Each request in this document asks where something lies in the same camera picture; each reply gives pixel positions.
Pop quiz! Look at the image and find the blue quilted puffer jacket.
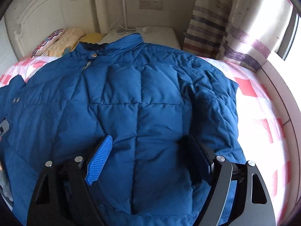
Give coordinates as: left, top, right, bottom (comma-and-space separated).
0, 33, 246, 226

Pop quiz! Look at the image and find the white wooden headboard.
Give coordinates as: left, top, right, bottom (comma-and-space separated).
4, 0, 110, 59

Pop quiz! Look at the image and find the cream yellow pillow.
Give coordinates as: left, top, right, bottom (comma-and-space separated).
44, 28, 85, 57

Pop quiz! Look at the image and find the grey gloved left hand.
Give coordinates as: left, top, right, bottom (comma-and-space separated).
0, 164, 13, 202

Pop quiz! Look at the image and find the patterned window curtain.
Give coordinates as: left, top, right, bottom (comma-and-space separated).
183, 0, 293, 71

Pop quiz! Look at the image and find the white charger with cable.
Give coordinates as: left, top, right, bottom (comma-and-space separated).
110, 20, 152, 34

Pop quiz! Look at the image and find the colourful patterned pillow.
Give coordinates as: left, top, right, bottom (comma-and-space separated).
31, 29, 65, 57

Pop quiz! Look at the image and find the pink white checkered sheet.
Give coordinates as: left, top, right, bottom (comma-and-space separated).
0, 53, 294, 226

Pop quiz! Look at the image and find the dark framed window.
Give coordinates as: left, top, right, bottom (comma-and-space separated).
275, 9, 300, 61

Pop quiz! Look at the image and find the white bedside table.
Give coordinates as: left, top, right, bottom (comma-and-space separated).
99, 27, 181, 50

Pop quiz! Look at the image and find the white slim desk lamp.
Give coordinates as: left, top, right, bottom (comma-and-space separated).
116, 0, 136, 34

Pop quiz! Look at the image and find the wall power socket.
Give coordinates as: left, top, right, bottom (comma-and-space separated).
139, 0, 163, 10

